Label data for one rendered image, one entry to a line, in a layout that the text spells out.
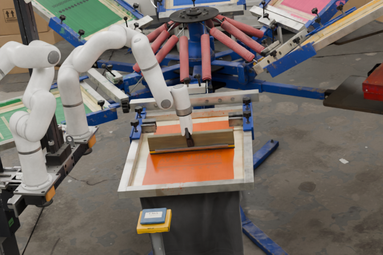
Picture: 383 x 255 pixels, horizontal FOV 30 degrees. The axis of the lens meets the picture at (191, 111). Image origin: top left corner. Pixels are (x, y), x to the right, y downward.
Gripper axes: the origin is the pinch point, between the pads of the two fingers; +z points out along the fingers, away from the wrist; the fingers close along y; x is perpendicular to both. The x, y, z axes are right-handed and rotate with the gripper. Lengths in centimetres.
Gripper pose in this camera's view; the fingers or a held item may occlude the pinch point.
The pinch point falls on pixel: (190, 140)
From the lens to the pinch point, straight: 338.1
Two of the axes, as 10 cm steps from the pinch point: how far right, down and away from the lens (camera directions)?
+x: 9.8, -1.6, -1.2
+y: -0.4, 4.3, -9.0
